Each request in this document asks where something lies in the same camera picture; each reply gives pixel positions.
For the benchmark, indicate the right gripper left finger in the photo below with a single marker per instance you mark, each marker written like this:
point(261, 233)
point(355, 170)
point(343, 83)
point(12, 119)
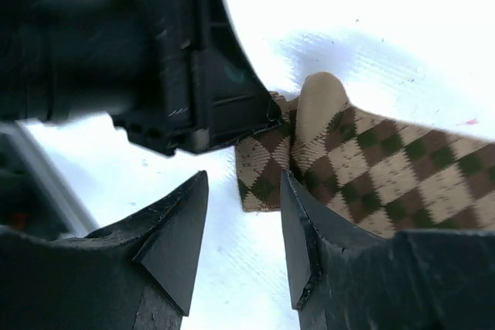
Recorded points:
point(137, 273)

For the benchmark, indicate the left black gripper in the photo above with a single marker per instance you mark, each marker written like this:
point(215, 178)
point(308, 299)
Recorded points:
point(127, 58)

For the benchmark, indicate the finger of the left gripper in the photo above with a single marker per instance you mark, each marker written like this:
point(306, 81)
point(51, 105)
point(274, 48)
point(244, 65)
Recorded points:
point(231, 102)

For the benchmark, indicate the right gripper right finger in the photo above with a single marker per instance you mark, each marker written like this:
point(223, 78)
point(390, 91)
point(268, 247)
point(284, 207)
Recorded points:
point(343, 277)

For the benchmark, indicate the beige argyle sock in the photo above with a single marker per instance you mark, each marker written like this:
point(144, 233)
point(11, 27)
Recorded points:
point(381, 174)

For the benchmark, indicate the aluminium frame rail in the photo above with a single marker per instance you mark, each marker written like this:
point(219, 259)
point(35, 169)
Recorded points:
point(35, 198)

